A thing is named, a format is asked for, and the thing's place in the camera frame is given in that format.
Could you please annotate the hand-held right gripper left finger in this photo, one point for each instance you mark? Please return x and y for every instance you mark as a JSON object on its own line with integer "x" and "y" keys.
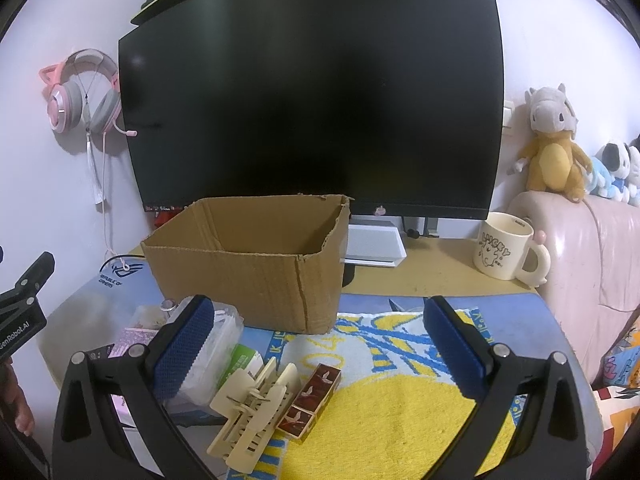
{"x": 182, "y": 345}

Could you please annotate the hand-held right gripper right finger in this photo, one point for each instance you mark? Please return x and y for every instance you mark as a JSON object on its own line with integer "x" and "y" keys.
{"x": 452, "y": 350}

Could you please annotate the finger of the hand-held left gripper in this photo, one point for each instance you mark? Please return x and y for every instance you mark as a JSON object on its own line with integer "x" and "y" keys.
{"x": 36, "y": 270}

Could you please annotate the clear perfume bottle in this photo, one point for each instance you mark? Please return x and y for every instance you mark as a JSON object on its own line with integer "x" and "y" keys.
{"x": 169, "y": 304}

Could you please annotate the pink tissue pack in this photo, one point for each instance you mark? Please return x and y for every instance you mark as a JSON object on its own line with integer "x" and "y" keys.
{"x": 132, "y": 337}

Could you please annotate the green white packet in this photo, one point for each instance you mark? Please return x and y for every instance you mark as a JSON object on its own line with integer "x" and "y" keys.
{"x": 240, "y": 365}

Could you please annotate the brown cardboard box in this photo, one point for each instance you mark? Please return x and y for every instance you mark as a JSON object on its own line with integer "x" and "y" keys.
{"x": 225, "y": 280}

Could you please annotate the beige hair claw clip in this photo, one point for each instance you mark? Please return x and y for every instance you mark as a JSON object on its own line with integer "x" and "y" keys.
{"x": 250, "y": 420}

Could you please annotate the red crane-print box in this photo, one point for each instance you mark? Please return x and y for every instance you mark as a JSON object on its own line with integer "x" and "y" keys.
{"x": 310, "y": 400}

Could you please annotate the person's left hand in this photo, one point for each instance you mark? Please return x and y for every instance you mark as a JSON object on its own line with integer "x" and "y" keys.
{"x": 15, "y": 400}

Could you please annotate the yellow blue towel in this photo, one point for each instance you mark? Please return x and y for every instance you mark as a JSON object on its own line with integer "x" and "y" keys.
{"x": 390, "y": 410}

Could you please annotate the white tassel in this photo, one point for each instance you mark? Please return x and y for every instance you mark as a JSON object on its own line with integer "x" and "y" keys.
{"x": 92, "y": 175}

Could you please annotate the cream printed mug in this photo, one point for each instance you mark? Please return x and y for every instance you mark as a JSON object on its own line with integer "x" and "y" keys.
{"x": 500, "y": 250}

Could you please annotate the black monitor stand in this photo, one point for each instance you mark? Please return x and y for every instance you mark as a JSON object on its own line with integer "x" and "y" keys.
{"x": 430, "y": 226}

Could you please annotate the white rectangular device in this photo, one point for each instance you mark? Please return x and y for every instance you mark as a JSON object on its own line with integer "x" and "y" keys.
{"x": 375, "y": 247}

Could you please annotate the red ornament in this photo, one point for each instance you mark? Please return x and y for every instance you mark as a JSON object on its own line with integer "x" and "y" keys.
{"x": 165, "y": 217}

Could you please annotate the small pink monitor ornament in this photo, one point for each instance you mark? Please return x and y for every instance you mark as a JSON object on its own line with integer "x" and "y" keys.
{"x": 378, "y": 210}

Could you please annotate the pink sofa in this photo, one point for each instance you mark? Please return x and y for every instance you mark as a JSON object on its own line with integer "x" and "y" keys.
{"x": 590, "y": 260}

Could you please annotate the colourful printed cushion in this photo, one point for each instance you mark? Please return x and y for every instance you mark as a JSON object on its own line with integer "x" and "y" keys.
{"x": 620, "y": 365}

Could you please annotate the pink cat-ear headset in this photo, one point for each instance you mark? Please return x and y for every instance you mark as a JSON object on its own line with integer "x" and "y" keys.
{"x": 75, "y": 105}

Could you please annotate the yellow grey plush toy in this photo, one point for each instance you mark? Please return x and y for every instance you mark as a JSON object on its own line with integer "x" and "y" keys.
{"x": 552, "y": 160}

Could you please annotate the blue plush toy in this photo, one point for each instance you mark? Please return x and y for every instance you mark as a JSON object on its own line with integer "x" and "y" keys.
{"x": 605, "y": 182}

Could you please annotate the black white plush dog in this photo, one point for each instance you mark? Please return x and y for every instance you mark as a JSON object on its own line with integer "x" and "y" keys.
{"x": 615, "y": 157}

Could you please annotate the black computer monitor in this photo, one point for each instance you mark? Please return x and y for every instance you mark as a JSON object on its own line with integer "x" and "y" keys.
{"x": 310, "y": 85}

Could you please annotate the white wall socket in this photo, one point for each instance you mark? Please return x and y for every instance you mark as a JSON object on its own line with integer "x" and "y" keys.
{"x": 508, "y": 117}

